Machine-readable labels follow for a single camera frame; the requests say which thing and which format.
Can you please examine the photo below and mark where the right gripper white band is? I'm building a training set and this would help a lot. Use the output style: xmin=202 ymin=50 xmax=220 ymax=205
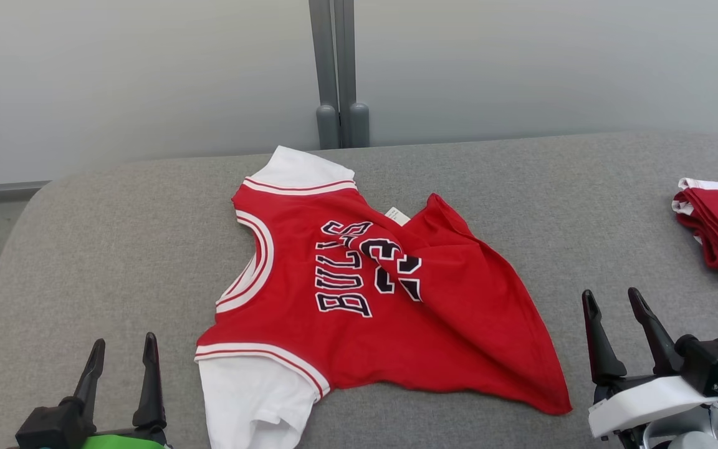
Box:
xmin=582 ymin=287 xmax=718 ymax=439

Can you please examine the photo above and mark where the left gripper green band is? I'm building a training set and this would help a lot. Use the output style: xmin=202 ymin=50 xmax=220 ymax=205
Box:
xmin=72 ymin=332 xmax=173 ymax=449

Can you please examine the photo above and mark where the red Bulls basketball jersey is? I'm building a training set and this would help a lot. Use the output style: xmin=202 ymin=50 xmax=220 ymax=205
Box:
xmin=194 ymin=145 xmax=573 ymax=449

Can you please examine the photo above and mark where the grey partition post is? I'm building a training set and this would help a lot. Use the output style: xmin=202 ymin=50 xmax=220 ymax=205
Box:
xmin=308 ymin=0 xmax=342 ymax=150
xmin=335 ymin=0 xmax=371 ymax=148

